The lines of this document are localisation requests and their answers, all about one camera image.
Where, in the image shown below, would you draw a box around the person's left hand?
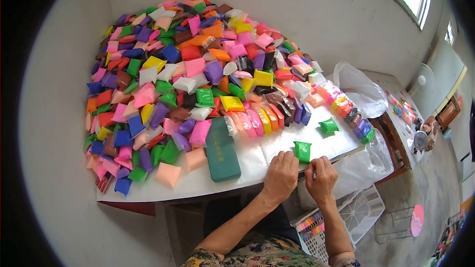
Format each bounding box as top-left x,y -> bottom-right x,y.
261,151 -> 300,204

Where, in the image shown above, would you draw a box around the person's right hand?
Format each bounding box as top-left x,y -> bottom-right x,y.
305,156 -> 339,208

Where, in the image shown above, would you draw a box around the person's left fingers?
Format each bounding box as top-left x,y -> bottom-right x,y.
270,151 -> 300,168

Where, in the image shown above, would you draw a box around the person's right fingers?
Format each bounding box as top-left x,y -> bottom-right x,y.
305,156 -> 334,178

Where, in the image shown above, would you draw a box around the green clay packet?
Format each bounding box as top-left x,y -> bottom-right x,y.
293,141 -> 312,164
318,117 -> 340,136

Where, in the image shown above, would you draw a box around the short row of upright packets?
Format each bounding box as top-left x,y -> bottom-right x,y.
224,98 -> 312,138

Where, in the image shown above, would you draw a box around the clear plastic bag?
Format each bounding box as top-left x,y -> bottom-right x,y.
297,130 -> 395,210

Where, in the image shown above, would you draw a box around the long rainbow row of packets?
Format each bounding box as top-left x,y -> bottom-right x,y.
315,82 -> 376,145

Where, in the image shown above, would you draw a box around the packed clay sets in basket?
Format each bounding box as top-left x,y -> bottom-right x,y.
296,211 -> 326,242

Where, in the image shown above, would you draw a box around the long dark green box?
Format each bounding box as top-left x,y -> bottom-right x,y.
205,117 -> 242,183

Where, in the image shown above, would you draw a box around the white plastic basket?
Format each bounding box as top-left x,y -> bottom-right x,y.
290,185 -> 386,264

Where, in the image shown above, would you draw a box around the person's legs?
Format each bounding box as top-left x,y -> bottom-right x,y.
203,192 -> 302,248

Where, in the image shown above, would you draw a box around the white plastic bag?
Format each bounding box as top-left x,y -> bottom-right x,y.
333,62 -> 389,119

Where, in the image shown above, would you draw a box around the cluttered side table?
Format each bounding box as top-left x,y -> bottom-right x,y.
362,70 -> 441,172

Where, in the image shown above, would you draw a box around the clear plastic stool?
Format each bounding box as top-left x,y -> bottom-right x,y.
374,207 -> 417,245

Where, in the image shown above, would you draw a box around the person's body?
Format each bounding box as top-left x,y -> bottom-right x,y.
181,232 -> 362,267

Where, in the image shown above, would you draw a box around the pink round pad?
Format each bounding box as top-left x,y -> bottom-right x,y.
410,204 -> 425,238

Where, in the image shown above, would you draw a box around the white standing fan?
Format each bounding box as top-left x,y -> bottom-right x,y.
406,63 -> 435,98

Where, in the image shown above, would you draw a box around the pile of colourful clay packets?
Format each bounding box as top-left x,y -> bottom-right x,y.
83,0 -> 324,197

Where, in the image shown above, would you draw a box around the wooden cabinet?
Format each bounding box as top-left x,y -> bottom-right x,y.
436,96 -> 463,131

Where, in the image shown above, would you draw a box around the red flat booklet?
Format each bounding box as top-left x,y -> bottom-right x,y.
95,174 -> 115,194

